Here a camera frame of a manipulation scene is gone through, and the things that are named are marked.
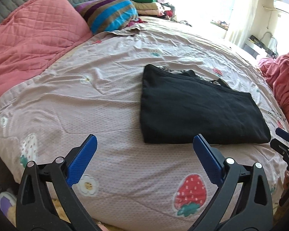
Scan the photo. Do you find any black sweater with orange cuffs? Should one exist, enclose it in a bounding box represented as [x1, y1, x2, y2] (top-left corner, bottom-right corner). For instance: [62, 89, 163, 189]
[140, 64, 271, 144]

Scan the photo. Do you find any stack of folded clothes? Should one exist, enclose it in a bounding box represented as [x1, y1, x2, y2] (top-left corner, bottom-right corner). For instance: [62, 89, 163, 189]
[131, 0, 177, 22]

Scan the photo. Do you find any pink crumpled blanket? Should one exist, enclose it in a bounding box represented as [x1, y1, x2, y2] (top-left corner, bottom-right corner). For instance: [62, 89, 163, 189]
[258, 53, 289, 124]

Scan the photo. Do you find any white desk with items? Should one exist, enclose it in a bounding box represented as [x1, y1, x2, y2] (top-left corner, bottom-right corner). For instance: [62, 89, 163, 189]
[243, 31, 279, 59]

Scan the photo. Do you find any pink quilted pillow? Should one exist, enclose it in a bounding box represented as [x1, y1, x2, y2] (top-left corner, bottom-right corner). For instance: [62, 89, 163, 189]
[0, 0, 92, 97]

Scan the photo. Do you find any white window curtain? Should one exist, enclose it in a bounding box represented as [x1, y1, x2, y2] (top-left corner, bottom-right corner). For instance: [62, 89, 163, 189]
[225, 0, 259, 48]

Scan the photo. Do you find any striped blue purple pillow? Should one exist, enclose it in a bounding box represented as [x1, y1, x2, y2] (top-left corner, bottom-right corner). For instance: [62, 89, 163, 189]
[75, 0, 138, 34]

